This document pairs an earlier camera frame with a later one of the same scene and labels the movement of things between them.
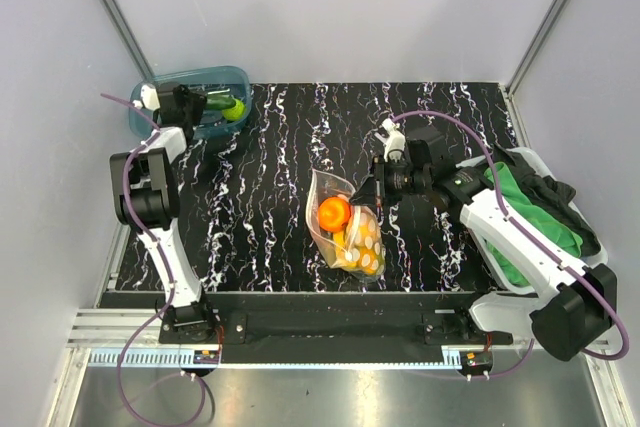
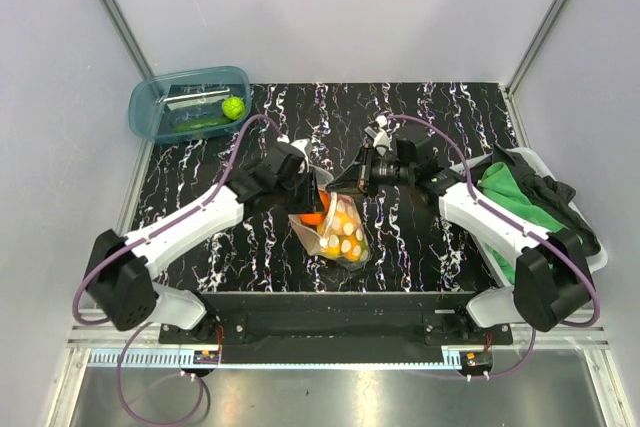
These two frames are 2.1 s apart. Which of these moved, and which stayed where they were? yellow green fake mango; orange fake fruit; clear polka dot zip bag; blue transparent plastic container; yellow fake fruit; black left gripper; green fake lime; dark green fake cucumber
Moved: yellow green fake mango; yellow fake fruit; dark green fake cucumber; clear polka dot zip bag; orange fake fruit; black left gripper
Stayed: blue transparent plastic container; green fake lime
